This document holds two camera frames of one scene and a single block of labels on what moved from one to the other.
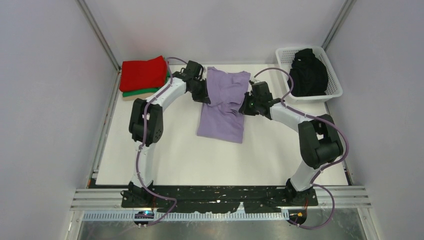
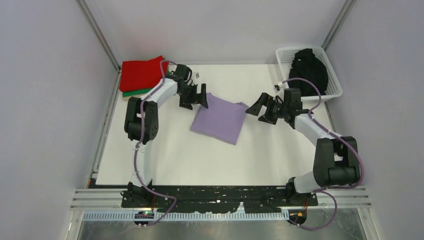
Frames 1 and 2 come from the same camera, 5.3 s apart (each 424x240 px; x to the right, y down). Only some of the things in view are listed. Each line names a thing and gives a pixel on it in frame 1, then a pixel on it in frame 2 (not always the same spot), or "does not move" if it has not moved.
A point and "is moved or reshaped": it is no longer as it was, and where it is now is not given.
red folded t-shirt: (138, 75) does not move
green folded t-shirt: (147, 91) does not move
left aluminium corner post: (96, 28) does not move
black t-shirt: (309, 73) does not move
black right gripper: (245, 109) → (255, 109)
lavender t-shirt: (220, 119) is moved or reshaped
